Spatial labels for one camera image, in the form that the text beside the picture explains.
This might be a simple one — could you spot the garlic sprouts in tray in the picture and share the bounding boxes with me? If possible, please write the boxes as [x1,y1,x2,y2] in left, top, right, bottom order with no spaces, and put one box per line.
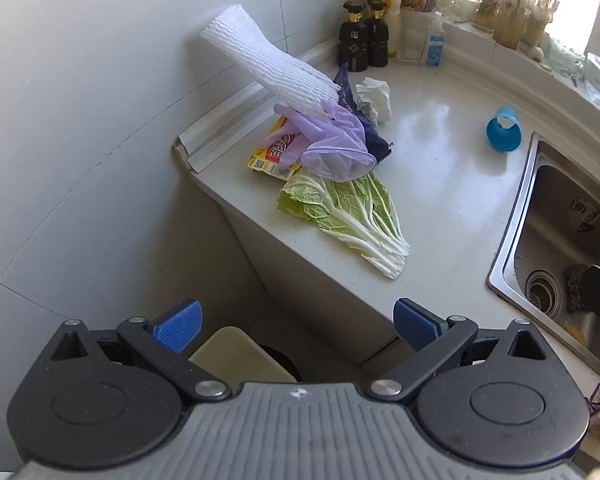
[475,0,561,51]

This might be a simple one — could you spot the blue snack wrapper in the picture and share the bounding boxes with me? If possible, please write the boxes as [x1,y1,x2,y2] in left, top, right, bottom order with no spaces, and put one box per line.
[332,62,395,163]

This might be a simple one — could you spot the purple rubber glove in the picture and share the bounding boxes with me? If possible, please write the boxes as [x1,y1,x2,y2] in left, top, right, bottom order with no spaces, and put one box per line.
[260,99,378,183]

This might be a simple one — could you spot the black bottle with gold collar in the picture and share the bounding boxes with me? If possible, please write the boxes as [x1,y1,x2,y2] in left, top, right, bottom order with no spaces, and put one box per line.
[365,0,391,68]
[337,1,371,73]

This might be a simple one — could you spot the clear plastic bag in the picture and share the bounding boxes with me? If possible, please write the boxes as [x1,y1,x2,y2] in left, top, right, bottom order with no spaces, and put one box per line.
[545,35,600,111]

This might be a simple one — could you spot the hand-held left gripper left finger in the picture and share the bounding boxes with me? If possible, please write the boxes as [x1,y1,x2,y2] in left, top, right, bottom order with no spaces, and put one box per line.
[50,299,232,404]

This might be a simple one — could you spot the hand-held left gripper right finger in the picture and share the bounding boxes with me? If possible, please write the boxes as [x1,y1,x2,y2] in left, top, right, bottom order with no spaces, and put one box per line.
[367,298,548,406]

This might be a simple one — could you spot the clear pump bottle blue label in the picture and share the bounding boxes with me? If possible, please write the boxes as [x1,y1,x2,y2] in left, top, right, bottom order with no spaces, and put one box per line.
[425,11,447,67]

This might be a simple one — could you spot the white foam net sleeve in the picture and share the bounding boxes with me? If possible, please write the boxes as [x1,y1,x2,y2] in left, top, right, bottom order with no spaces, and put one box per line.
[199,2,343,120]

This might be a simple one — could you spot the clear drinking glass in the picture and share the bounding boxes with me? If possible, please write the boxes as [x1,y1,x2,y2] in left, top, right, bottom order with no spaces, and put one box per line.
[399,10,431,65]

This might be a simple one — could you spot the dark scouring pad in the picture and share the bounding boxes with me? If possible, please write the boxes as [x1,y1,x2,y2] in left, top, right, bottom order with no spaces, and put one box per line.
[566,264,591,313]

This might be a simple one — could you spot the sink drain strainer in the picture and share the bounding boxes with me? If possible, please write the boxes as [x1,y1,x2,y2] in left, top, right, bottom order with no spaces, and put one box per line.
[525,270,563,318]

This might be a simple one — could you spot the small blue plastic cup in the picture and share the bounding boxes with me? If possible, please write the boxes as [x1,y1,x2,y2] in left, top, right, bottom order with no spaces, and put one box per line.
[486,106,523,153]

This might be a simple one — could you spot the crumpled white tissue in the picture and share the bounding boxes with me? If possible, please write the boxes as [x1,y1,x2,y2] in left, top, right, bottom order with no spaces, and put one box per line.
[355,77,393,126]

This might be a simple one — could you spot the napa cabbage leaf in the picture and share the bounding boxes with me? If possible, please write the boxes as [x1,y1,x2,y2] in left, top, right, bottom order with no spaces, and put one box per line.
[277,167,411,281]

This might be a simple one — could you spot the yellow food box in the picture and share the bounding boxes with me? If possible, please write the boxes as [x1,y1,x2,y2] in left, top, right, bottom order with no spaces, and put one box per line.
[245,114,306,181]

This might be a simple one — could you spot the stainless steel sink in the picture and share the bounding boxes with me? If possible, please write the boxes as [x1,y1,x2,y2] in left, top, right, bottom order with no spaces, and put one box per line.
[486,131,600,376]

